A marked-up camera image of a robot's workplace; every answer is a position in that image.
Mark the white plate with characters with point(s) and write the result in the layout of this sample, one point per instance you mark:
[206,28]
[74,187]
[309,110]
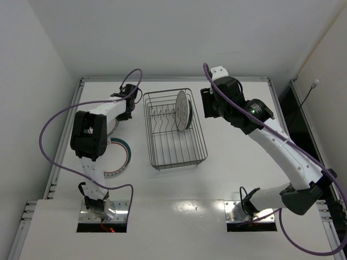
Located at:
[181,110]

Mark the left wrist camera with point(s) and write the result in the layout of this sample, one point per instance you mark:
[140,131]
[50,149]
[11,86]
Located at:
[128,91]

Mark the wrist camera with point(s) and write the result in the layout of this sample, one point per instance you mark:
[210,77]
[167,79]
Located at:
[220,76]
[128,91]

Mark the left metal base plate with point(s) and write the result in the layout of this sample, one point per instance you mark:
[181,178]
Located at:
[119,214]

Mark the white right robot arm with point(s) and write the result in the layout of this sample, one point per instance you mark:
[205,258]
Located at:
[307,180]

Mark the blue patterned green plate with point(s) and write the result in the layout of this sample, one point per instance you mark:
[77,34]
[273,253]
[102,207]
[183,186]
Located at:
[189,120]

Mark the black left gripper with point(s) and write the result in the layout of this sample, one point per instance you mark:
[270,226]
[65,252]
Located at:
[124,115]

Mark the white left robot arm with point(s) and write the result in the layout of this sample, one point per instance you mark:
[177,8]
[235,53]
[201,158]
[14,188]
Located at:
[89,141]

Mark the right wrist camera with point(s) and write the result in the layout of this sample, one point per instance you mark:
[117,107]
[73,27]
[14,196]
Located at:
[220,76]

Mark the green red rimmed plate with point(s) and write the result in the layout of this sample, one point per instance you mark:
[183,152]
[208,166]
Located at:
[116,158]
[114,128]

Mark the metal base plate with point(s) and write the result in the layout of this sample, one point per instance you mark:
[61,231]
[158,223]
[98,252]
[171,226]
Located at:
[235,215]
[119,214]

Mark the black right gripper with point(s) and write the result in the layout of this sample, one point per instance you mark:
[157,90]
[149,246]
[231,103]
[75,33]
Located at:
[205,103]

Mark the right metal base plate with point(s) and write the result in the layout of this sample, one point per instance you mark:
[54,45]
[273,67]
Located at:
[235,215]

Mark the grey wire dish rack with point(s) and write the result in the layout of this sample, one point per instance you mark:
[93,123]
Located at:
[167,146]

